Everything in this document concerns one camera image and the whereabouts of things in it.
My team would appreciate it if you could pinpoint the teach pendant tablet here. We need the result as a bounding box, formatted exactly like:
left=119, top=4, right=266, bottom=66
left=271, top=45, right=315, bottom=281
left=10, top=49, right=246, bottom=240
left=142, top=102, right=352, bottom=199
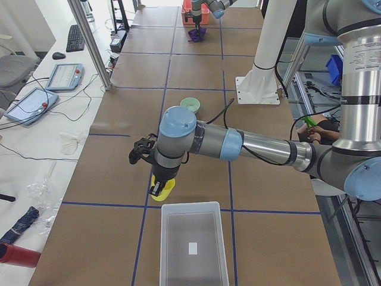
left=4, top=88, right=59, bottom=125
left=45, top=63, right=84, bottom=92

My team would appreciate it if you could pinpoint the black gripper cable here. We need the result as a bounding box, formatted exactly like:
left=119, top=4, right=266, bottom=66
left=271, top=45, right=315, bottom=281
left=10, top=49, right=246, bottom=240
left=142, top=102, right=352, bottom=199
left=183, top=97, right=342, bottom=166

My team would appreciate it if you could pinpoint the black computer mouse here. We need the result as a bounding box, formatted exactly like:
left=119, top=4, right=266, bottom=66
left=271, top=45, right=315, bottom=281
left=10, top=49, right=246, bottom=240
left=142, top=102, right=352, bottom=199
left=52, top=52, right=66, bottom=60

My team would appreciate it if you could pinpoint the purple microfiber cloth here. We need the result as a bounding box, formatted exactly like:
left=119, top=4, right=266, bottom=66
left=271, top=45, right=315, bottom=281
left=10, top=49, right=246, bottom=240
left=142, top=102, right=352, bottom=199
left=188, top=27, right=207, bottom=42

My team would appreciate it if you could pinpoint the mint green bowl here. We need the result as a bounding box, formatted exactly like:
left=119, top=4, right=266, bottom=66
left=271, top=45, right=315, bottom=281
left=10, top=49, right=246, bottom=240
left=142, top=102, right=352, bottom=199
left=180, top=97, right=201, bottom=114

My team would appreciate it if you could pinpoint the black box with label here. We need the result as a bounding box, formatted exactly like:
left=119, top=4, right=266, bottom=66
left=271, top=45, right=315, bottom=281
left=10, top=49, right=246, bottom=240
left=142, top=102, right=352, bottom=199
left=110, top=30, right=127, bottom=53

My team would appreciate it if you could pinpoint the upper teach pendant tablet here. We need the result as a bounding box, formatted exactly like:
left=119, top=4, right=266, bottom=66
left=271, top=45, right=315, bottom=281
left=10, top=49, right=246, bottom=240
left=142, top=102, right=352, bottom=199
left=45, top=63, right=84, bottom=92

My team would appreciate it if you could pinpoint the yellow plastic cup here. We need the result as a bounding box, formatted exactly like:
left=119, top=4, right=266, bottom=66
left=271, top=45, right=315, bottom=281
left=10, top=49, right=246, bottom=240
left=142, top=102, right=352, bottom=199
left=149, top=175, right=176, bottom=201

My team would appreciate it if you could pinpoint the lower teach pendant tablet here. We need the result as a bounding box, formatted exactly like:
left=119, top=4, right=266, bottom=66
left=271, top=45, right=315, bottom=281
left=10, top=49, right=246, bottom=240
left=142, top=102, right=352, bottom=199
left=4, top=88, right=59, bottom=125

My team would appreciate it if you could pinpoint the blue parts bin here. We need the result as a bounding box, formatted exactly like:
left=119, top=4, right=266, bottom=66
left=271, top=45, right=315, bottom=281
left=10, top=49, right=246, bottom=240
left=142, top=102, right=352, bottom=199
left=326, top=55, right=343, bottom=86

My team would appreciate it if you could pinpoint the black keyboard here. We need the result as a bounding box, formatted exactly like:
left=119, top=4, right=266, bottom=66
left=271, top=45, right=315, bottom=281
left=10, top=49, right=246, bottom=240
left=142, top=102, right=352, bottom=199
left=66, top=24, right=85, bottom=52

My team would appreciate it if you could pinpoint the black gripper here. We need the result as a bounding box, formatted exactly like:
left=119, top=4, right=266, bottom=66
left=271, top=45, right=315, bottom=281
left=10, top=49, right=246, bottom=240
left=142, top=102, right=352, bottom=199
left=184, top=10, right=202, bottom=29
left=149, top=164, right=180, bottom=196

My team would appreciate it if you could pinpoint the white crumpled tissue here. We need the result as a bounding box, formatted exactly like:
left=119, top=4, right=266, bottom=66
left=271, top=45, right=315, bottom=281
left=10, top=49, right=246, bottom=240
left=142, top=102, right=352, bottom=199
left=59, top=132, right=87, bottom=155

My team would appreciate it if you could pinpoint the translucent white storage box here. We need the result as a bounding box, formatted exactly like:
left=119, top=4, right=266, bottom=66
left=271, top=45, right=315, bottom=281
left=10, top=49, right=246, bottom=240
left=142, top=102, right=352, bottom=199
left=159, top=201, right=229, bottom=285

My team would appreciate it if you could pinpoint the clear crumpled plastic bag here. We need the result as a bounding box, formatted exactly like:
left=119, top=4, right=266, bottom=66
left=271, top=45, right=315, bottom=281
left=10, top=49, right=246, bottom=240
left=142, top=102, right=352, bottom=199
left=27, top=176, right=63, bottom=238

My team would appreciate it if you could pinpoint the red bottle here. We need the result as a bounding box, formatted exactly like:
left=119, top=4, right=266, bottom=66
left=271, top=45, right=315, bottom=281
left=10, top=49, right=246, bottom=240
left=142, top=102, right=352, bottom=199
left=1, top=243, right=41, bottom=268

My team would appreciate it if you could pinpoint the aluminium frame post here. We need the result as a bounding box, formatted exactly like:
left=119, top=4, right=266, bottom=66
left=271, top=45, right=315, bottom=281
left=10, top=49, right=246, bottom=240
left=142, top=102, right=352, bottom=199
left=67, top=0, right=112, bottom=91

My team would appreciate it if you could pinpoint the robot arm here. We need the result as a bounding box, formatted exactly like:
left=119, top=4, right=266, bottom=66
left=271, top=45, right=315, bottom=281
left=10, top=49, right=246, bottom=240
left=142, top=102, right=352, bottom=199
left=182, top=0, right=236, bottom=30
left=147, top=1, right=380, bottom=201

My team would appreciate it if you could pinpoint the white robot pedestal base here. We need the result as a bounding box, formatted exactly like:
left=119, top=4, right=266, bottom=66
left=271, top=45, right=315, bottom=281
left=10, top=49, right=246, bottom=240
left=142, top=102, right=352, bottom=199
left=236, top=0, right=297, bottom=105

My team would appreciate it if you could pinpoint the pink plastic bin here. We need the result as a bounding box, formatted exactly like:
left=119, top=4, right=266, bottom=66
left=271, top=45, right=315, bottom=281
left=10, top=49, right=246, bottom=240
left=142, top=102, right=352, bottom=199
left=181, top=0, right=210, bottom=25

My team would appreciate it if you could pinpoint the folded dark blue umbrella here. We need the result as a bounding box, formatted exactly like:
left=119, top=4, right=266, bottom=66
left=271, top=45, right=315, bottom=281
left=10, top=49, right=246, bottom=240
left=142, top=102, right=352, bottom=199
left=1, top=206, right=39, bottom=244

